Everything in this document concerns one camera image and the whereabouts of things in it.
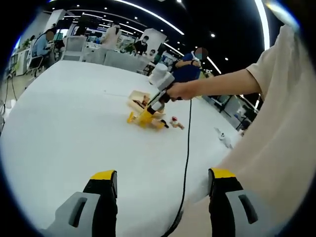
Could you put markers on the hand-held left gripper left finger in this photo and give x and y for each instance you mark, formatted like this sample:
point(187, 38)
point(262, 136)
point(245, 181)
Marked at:
point(101, 197)

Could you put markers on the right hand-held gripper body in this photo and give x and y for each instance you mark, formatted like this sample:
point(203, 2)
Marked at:
point(163, 76)

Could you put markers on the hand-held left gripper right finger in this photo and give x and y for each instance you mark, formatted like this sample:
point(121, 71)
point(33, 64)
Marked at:
point(222, 195)

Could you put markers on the black food snack packet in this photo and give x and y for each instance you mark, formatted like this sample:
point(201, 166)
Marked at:
point(165, 124)

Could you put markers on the pile of food snack packets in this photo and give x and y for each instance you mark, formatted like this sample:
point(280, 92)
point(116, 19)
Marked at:
point(142, 102)

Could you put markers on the small red candy food packet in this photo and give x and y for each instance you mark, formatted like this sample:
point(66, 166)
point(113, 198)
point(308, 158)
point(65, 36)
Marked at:
point(174, 119)

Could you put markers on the yellow food tongs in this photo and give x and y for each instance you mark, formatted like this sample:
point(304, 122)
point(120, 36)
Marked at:
point(130, 117)

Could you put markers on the small brown candy food packet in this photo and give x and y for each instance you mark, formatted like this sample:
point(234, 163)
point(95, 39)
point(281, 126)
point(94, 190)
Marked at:
point(180, 126)

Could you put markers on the beige hexagonal food container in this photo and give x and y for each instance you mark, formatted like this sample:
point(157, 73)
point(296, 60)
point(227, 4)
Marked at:
point(138, 94)

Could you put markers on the person's right hand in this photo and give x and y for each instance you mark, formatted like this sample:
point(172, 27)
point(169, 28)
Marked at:
point(181, 91)

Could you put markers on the grey desk partition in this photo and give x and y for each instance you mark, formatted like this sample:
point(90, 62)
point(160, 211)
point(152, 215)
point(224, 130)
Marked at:
point(123, 61)

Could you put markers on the white game controller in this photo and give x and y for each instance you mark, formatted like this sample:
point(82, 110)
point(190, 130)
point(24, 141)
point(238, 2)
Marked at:
point(223, 137)

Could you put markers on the long ceiling light strip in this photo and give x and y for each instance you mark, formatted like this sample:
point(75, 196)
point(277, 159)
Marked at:
point(153, 14)
point(263, 24)

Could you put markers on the white mesh office chair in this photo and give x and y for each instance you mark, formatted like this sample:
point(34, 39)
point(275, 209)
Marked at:
point(74, 48)

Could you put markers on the operator in beige shirt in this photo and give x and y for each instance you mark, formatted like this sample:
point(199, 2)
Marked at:
point(284, 123)

